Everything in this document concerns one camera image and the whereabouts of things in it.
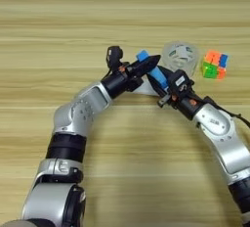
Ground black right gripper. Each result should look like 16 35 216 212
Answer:
146 67 204 121

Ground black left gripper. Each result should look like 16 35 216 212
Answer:
101 54 162 100

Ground white rectangular box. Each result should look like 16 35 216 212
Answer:
133 79 164 98

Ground colourful puzzle cube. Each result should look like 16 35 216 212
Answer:
200 49 229 80

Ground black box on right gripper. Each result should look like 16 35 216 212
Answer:
167 68 193 95

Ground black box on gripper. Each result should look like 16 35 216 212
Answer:
105 45 124 70
167 68 193 95

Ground clear tape roll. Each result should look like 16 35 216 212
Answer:
160 40 200 77

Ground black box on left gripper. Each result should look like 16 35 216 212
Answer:
105 45 124 70

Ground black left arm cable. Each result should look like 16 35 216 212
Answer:
102 68 113 82

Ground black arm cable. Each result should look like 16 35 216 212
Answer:
203 95 250 128
102 68 113 82

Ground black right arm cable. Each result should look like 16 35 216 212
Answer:
203 95 250 128

